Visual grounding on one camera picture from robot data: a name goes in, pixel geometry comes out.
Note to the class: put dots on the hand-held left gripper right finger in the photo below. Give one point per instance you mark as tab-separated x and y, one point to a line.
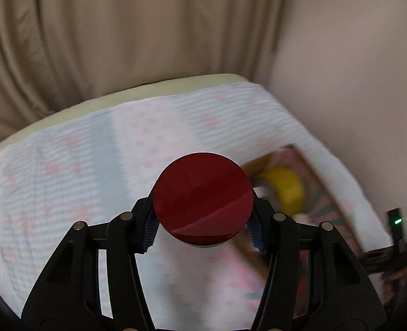
258	236

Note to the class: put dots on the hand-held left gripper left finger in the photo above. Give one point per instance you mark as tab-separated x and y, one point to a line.
150	234

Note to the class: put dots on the yellow tape roll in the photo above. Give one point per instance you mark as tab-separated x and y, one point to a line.
288	186

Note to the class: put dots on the jar with red lid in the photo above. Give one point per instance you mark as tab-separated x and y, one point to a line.
201	193

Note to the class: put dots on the pink printed cardboard box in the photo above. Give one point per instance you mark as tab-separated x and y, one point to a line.
327	196

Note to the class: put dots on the pale green mattress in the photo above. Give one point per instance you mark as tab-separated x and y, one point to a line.
138	93

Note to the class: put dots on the beige curtain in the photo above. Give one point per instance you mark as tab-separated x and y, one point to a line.
120	24

